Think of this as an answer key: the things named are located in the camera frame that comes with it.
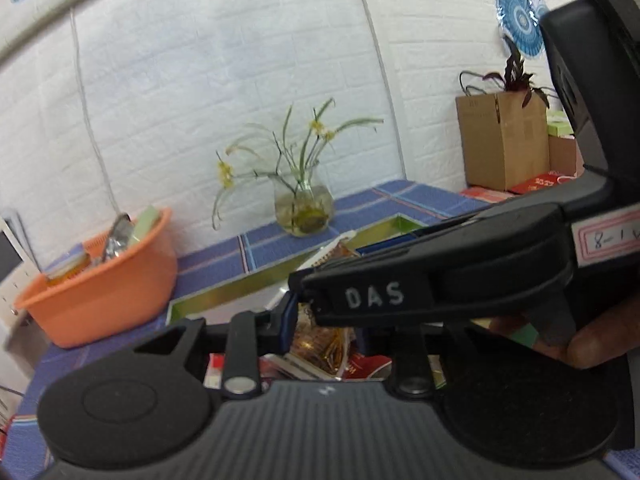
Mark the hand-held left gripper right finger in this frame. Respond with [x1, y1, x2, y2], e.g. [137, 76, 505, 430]
[356, 325, 451, 401]

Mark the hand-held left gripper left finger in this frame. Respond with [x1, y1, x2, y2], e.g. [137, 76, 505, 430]
[132, 292, 301, 401]

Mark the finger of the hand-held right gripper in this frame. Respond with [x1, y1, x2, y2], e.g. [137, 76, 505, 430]
[290, 240, 451, 328]

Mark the clear brown snack packet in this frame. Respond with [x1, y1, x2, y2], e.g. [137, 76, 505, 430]
[292, 241, 362, 378]

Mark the green cardboard box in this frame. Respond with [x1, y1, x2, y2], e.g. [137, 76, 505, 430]
[167, 213, 483, 391]

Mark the person's right hand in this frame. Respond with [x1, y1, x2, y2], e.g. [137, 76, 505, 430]
[487, 294, 640, 372]

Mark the orange plaid cloth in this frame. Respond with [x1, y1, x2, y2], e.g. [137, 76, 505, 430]
[460, 186, 512, 204]

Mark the red and white snack packet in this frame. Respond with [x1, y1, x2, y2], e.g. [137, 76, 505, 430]
[205, 352, 226, 390]

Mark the red flat box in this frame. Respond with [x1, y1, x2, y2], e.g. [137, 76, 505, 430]
[507, 170, 584, 196]

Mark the blue plaid tablecloth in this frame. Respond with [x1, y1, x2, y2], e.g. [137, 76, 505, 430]
[0, 179, 640, 480]

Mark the brown cardboard box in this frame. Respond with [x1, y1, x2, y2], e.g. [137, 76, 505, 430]
[455, 71, 551, 192]

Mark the glass vase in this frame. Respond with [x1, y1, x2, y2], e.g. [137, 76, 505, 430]
[273, 160, 335, 237]

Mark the small cardboard box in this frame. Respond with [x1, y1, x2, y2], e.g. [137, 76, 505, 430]
[547, 134, 585, 177]

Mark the green and white box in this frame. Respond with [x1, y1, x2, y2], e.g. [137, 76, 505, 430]
[546, 112, 577, 137]

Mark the yellow flower plant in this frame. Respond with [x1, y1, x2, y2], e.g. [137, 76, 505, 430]
[212, 99, 386, 231]

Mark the orange plastic basin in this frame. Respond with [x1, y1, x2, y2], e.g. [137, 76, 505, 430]
[14, 207, 178, 349]

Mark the purple leaf plant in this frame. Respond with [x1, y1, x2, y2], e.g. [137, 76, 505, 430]
[460, 35, 551, 110]

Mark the metal lid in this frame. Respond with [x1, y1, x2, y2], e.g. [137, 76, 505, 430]
[101, 213, 135, 263]

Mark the yellow lidded container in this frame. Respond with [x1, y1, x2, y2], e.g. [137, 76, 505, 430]
[44, 251, 93, 287]

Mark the blue paper fan decoration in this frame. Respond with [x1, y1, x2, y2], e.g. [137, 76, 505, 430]
[494, 0, 550, 59]

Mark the white appliance with screen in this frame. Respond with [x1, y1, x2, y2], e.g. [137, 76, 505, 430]
[0, 210, 44, 348]

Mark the white pipe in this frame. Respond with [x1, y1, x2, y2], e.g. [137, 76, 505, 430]
[0, 0, 156, 58]

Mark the white wall cable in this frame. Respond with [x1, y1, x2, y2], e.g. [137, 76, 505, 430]
[70, 5, 119, 217]
[350, 0, 409, 181]

